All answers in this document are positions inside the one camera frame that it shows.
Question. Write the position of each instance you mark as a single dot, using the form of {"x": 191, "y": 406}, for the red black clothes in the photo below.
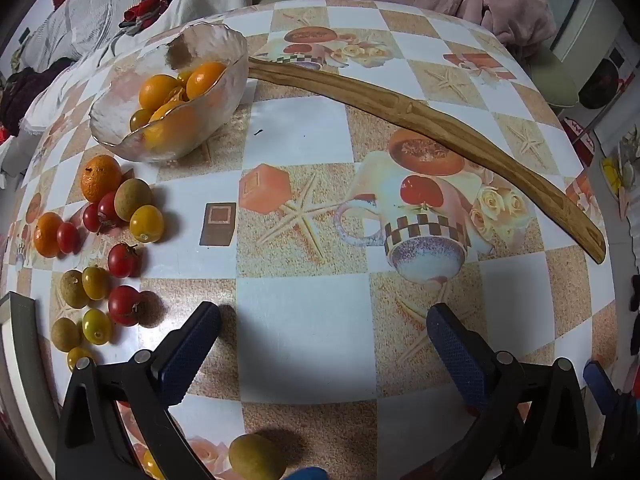
{"x": 150, "y": 5}

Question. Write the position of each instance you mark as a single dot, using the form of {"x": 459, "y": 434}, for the clear glass bowl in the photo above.
{"x": 220, "y": 110}

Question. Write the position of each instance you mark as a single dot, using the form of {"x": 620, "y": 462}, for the orange round fruit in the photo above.
{"x": 205, "y": 79}
{"x": 167, "y": 130}
{"x": 157, "y": 91}

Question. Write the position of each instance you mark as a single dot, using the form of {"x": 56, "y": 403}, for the white ribbed panel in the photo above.
{"x": 575, "y": 15}

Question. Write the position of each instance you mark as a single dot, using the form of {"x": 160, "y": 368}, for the mandarin orange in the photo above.
{"x": 100, "y": 177}
{"x": 46, "y": 233}

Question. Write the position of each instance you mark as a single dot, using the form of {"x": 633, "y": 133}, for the dark maroon cloth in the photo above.
{"x": 25, "y": 90}

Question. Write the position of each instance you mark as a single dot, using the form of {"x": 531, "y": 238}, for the small yellow fruit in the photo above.
{"x": 141, "y": 119}

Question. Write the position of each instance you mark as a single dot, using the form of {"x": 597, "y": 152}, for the yellow cherry tomato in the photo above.
{"x": 96, "y": 326}
{"x": 146, "y": 223}
{"x": 96, "y": 282}
{"x": 77, "y": 356}
{"x": 150, "y": 467}

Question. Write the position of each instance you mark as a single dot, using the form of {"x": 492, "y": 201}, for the checkered printed tablecloth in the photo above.
{"x": 310, "y": 335}

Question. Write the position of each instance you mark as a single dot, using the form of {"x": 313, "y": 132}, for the curved wooden stick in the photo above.
{"x": 400, "y": 107}

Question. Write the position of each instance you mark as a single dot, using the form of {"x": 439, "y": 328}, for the grey white shallow box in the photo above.
{"x": 22, "y": 330}

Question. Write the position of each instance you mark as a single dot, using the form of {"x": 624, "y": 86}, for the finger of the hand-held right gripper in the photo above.
{"x": 597, "y": 384}

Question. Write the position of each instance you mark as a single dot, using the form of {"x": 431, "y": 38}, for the grey striped blanket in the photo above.
{"x": 95, "y": 10}

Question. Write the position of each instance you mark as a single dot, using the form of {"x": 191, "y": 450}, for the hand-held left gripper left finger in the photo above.
{"x": 187, "y": 355}

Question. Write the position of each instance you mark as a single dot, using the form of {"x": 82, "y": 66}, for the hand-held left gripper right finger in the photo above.
{"x": 457, "y": 355}

